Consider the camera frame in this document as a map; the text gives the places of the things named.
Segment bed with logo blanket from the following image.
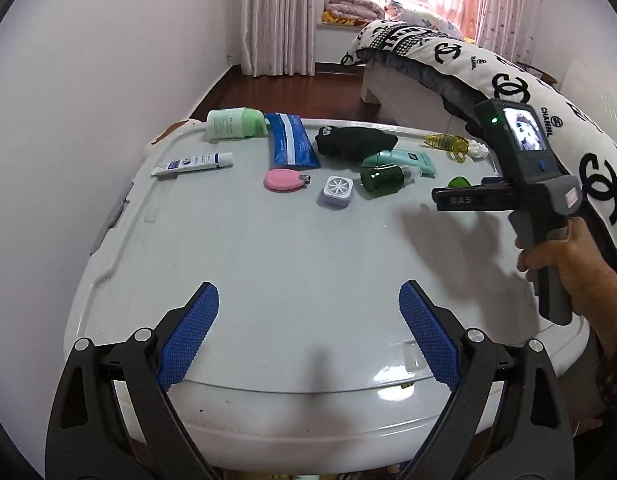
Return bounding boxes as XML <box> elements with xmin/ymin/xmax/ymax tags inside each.
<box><xmin>341</xmin><ymin>19</ymin><xmax>617</xmax><ymax>281</ymax></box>

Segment person's right hand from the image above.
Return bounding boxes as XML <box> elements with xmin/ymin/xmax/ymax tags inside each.
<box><xmin>517</xmin><ymin>218</ymin><xmax>614</xmax><ymax>317</ymax></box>

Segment white tube with blue label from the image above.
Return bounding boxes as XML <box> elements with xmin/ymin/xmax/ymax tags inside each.
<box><xmin>151</xmin><ymin>152</ymin><xmax>234</xmax><ymax>177</ymax></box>

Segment person's right forearm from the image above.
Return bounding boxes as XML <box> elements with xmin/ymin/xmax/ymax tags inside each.
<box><xmin>586</xmin><ymin>260</ymin><xmax>617</xmax><ymax>413</ymax></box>

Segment pink round compact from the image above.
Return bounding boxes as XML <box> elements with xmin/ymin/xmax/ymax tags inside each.
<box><xmin>263</xmin><ymin>168</ymin><xmax>312</xmax><ymax>193</ymax></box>

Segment folded pink quilts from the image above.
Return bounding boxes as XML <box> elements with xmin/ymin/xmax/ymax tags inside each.
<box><xmin>323</xmin><ymin>0</ymin><xmax>384</xmax><ymax>26</ymax></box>

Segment dark green glass bottle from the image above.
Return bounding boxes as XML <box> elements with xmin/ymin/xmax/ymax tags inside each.
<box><xmin>359</xmin><ymin>165</ymin><xmax>422</xmax><ymax>197</ymax></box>

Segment yellow clear plastic piece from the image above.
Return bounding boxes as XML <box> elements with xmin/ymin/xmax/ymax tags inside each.
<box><xmin>425</xmin><ymin>133</ymin><xmax>470</xmax><ymax>165</ymax></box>

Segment blue striped pouch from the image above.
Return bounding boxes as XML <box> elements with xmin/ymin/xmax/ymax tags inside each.
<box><xmin>265</xmin><ymin>112</ymin><xmax>322</xmax><ymax>170</ymax></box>

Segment lilac square air freshener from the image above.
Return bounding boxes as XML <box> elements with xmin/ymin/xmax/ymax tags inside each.
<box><xmin>317</xmin><ymin>175</ymin><xmax>358</xmax><ymax>209</ymax></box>

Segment pink patterned curtain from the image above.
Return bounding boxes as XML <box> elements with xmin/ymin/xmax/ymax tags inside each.
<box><xmin>237</xmin><ymin>0</ymin><xmax>339</xmax><ymax>78</ymax></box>
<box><xmin>476</xmin><ymin>0</ymin><xmax>544</xmax><ymax>63</ymax></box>

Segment floral pillow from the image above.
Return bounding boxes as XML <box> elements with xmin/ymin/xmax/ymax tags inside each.
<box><xmin>386</xmin><ymin>0</ymin><xmax>464</xmax><ymax>38</ymax></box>

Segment white bed frame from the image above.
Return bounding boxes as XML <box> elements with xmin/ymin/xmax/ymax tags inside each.
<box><xmin>361</xmin><ymin>62</ymin><xmax>469</xmax><ymax>131</ymax></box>

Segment wooden chair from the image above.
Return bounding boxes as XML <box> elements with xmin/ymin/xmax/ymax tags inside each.
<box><xmin>516</xmin><ymin>60</ymin><xmax>557</xmax><ymax>83</ymax></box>

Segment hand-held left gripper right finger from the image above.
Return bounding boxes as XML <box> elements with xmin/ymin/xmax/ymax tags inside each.
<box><xmin>399</xmin><ymin>280</ymin><xmax>574</xmax><ymax>480</ymax></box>

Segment green lotion bottle with cap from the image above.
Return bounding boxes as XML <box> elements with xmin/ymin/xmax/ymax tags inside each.
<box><xmin>206</xmin><ymin>107</ymin><xmax>269</xmax><ymax>141</ymax></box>

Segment black folded cloth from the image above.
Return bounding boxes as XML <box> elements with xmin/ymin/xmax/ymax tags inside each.
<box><xmin>315</xmin><ymin>126</ymin><xmax>399</xmax><ymax>161</ymax></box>

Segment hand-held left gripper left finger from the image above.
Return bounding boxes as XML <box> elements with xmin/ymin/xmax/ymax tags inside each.
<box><xmin>45</xmin><ymin>281</ymin><xmax>220</xmax><ymax>480</ymax></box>

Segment teal squeeze tube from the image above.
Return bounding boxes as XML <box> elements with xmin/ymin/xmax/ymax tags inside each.
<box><xmin>362</xmin><ymin>150</ymin><xmax>438</xmax><ymax>177</ymax></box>

